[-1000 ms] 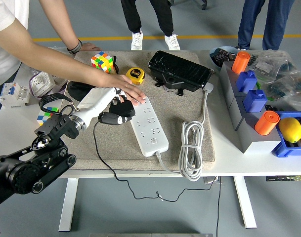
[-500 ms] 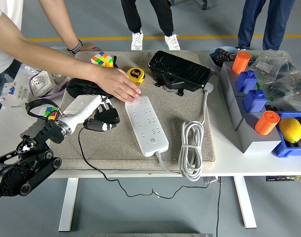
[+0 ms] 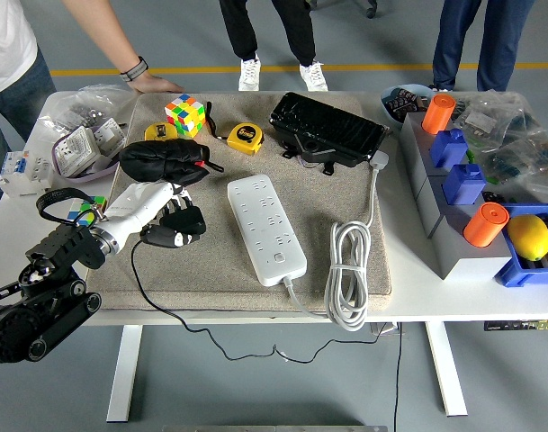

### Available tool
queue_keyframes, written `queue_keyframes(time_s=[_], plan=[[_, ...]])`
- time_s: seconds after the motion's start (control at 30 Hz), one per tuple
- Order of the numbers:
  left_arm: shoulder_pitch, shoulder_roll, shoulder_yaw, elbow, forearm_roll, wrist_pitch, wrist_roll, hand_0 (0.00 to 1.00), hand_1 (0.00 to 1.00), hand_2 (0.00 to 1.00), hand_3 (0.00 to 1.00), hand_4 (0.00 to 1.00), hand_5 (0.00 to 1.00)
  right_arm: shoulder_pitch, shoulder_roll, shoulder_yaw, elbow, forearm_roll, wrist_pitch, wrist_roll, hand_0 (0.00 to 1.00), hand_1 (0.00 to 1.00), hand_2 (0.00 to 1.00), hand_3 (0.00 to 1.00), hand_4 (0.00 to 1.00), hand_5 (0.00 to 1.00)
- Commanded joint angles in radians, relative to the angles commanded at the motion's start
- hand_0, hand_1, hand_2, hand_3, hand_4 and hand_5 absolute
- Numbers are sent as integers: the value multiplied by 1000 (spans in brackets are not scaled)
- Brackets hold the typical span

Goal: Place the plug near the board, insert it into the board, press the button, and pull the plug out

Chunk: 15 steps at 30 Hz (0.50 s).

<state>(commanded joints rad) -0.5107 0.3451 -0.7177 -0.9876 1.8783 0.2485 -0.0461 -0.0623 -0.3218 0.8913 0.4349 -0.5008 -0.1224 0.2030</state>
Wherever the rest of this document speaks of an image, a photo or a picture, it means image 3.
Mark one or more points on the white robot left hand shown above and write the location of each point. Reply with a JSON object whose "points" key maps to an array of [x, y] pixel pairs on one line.
{"points": [[136, 204]]}

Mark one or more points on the person's left hand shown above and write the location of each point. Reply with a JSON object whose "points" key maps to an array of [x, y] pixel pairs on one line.
{"points": [[159, 84]]}

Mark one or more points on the black power adapter plug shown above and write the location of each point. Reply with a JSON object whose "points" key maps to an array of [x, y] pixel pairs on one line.
{"points": [[185, 218]]}

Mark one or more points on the white power strip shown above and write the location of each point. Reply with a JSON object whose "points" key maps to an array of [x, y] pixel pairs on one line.
{"points": [[266, 225]]}

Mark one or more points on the person's left forearm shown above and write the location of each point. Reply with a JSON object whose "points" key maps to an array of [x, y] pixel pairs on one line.
{"points": [[102, 31]]}

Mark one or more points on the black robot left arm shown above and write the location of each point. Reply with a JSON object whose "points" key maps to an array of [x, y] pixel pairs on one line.
{"points": [[39, 310]]}

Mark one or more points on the black wristband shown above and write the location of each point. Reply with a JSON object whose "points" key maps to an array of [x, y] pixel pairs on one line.
{"points": [[135, 69]]}

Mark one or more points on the large Rubik's cube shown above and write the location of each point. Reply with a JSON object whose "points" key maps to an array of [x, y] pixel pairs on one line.
{"points": [[183, 114]]}

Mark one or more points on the small yellow tape measure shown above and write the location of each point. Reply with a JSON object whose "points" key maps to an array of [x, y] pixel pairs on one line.
{"points": [[159, 132]]}

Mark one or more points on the black cloth pouch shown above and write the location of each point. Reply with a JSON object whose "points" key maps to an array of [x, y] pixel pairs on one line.
{"points": [[165, 157]]}

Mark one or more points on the small Rubik's cube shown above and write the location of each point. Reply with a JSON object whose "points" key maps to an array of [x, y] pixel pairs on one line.
{"points": [[78, 208]]}

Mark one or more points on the purple tray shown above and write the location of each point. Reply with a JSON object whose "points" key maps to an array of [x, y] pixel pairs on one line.
{"points": [[82, 177]]}

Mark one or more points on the grey-brown mat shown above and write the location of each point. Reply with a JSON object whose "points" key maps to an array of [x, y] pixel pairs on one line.
{"points": [[201, 270]]}

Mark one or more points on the white circuit breaker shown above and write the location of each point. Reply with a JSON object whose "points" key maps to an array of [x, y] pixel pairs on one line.
{"points": [[26, 173]]}

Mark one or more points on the black electronic device case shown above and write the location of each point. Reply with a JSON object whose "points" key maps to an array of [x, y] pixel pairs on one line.
{"points": [[323, 121]]}

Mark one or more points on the white table leg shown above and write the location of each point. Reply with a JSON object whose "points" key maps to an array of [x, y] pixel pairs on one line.
{"points": [[125, 373], [446, 369]]}

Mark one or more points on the black chair caster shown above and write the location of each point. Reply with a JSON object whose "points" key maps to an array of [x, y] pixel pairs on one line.
{"points": [[371, 9]]}

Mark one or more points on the light blue bowl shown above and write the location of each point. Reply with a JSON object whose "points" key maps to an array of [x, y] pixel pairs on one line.
{"points": [[390, 118]]}

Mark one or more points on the dark circuit boards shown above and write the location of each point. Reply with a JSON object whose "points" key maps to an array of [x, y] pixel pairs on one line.
{"points": [[406, 100]]}

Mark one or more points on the orange cylinder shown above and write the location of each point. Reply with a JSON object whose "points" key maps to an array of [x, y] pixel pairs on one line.
{"points": [[437, 114], [485, 225]]}

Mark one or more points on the blue block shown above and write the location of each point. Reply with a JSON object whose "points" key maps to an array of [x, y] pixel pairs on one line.
{"points": [[464, 184], [449, 148]]}

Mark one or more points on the green plastic piece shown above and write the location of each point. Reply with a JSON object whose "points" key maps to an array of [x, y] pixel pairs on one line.
{"points": [[492, 179], [470, 156]]}

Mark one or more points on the clear bag of parts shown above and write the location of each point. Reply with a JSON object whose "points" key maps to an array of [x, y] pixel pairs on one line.
{"points": [[480, 119], [525, 166]]}

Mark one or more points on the grey block stand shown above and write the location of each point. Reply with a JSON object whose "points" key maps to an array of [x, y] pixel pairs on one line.
{"points": [[462, 265]]}

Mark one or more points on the blue plastic bin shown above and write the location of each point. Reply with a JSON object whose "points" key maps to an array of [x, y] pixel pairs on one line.
{"points": [[512, 270]]}

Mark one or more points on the yellow lemon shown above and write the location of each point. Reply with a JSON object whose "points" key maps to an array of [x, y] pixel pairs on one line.
{"points": [[529, 236]]}

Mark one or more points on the black table control panel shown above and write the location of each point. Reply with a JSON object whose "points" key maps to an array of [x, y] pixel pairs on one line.
{"points": [[518, 325]]}

